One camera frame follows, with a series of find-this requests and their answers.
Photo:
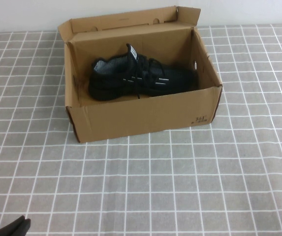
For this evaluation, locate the grey white-checked tablecloth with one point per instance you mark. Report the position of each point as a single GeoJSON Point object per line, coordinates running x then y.
{"type": "Point", "coordinates": [131, 184]}

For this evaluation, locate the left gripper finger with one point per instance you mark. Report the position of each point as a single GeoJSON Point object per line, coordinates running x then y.
{"type": "Point", "coordinates": [23, 227]}
{"type": "Point", "coordinates": [3, 231]}

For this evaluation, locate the black knit sneaker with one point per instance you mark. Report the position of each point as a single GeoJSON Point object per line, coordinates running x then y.
{"type": "Point", "coordinates": [106, 86]}

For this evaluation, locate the brown cardboard shoe box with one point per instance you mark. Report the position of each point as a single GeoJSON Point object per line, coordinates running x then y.
{"type": "Point", "coordinates": [143, 120]}

